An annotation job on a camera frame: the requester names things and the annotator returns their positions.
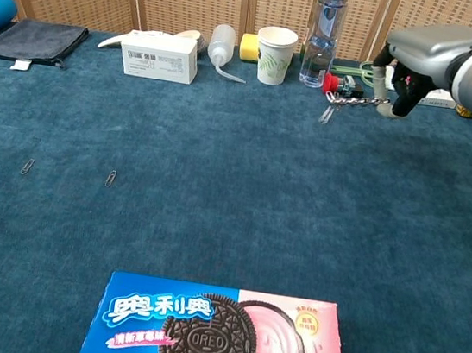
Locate dark teal carpet table cover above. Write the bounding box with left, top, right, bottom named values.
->
left=0, top=13, right=472, bottom=353

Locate white cardboard box with labels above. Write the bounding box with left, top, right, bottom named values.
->
left=116, top=29, right=203, bottom=86

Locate clear plastic water bottle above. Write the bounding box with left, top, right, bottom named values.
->
left=298, top=0, right=349, bottom=91

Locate beige oval brush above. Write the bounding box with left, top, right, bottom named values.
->
left=174, top=27, right=213, bottom=55

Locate dark grey zipper pouch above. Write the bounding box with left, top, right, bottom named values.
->
left=0, top=15, right=91, bottom=73

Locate blue pink Oreo box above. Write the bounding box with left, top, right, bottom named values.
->
left=75, top=268, right=358, bottom=353

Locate silver magnetic bar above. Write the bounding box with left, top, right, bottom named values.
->
left=327, top=91, right=392, bottom=115

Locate translucent squeeze wash bottle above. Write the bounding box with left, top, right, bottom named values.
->
left=204, top=22, right=254, bottom=85

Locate white curved shoehorn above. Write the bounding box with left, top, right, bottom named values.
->
left=97, top=23, right=182, bottom=59

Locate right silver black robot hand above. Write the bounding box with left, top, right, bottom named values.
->
left=365, top=15, right=472, bottom=130

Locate red emergency stop button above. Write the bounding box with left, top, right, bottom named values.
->
left=321, top=71, right=368, bottom=101

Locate paper cup with leaf print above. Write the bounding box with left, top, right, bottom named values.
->
left=250, top=23, right=300, bottom=89

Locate yellow sponge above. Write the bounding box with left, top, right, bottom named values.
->
left=237, top=32, right=263, bottom=64

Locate light green plastic brush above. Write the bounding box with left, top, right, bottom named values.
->
left=330, top=56, right=399, bottom=92

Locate white box with red print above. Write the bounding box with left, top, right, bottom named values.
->
left=418, top=86, right=459, bottom=110

